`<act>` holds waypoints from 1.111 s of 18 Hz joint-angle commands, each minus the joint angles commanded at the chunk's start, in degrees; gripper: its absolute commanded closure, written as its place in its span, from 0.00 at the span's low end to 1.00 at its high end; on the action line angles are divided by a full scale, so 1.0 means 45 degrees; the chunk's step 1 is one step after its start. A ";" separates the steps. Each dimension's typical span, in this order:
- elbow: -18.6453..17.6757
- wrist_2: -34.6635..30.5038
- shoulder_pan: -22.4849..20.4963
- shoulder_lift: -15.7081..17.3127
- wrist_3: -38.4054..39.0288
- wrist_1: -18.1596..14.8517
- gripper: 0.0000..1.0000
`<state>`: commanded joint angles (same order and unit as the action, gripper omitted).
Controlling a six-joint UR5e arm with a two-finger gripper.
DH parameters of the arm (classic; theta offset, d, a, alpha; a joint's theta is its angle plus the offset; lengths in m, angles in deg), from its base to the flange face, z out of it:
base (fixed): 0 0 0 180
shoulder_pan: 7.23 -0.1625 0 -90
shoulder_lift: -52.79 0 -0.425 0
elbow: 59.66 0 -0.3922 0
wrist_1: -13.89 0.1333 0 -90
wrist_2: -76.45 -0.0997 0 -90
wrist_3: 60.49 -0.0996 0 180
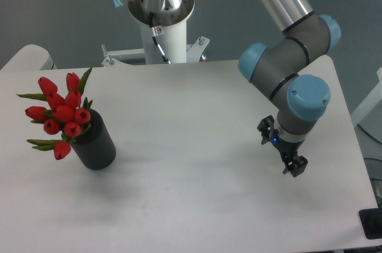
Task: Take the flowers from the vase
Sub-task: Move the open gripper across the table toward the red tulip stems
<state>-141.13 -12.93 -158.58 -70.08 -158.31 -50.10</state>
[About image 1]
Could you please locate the black device table edge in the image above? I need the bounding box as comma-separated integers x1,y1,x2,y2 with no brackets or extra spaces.
359,208,381,240

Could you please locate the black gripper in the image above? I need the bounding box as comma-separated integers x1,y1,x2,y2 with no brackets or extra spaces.
257,115,308,177

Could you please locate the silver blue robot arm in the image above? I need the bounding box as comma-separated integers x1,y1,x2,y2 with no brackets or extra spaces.
109,0,341,176

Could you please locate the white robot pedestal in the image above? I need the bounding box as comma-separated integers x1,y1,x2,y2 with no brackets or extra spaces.
100,0,210,68

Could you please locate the black ribbed vase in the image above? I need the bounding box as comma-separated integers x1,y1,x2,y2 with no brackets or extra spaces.
72,109,116,170

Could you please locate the white chair left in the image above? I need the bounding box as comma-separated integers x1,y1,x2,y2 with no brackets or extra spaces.
1,44,57,73

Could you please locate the red tulip bouquet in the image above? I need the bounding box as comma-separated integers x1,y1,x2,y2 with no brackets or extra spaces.
17,68,93,161

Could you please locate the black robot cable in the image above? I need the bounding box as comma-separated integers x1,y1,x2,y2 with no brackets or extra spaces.
148,11,172,64

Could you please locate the white furniture right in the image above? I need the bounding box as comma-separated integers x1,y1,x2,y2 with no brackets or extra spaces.
350,68,382,128

